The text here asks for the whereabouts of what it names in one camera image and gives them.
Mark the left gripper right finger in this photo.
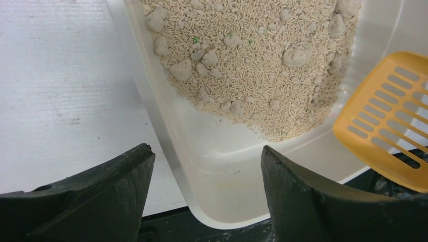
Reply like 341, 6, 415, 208
261, 146, 427, 241

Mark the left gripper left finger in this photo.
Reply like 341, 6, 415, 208
1, 143, 155, 241

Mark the white litter box tray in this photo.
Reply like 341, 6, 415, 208
108, 1, 427, 229

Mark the yellow litter scoop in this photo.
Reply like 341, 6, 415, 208
333, 52, 427, 193

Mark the beige cat litter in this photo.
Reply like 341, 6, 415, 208
138, 1, 361, 142

